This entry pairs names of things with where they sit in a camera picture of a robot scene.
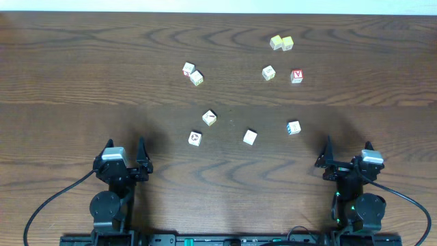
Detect blue sided picture block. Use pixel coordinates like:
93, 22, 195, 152
287, 121, 301, 135

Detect yellow block of pair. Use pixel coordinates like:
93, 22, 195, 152
270, 35, 283, 50
281, 36, 294, 51

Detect white block yellow drawing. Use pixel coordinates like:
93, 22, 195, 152
262, 66, 276, 81

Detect red letter A block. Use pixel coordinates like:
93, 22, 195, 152
290, 69, 304, 83

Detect white block red sides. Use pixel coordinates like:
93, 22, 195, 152
182, 62, 195, 77

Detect yellow block right of pair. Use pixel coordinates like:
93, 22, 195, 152
281, 36, 294, 51

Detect hammer picture block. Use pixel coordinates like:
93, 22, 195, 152
202, 110, 217, 126

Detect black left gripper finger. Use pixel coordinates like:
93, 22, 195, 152
136, 137, 150, 167
102, 139, 114, 152

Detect soccer ball picture block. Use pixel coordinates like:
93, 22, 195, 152
188, 131, 202, 146

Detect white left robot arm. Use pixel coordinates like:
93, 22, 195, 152
89, 137, 153, 246

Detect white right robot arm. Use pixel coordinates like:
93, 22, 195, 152
315, 140, 386, 245

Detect yellow block left of pair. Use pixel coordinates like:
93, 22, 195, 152
270, 35, 283, 50

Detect plain white picture block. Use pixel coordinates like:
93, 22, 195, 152
243, 129, 257, 146

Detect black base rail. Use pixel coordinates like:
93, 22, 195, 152
59, 232, 404, 246

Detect white block yellow sides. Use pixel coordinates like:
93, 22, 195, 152
189, 70, 204, 86

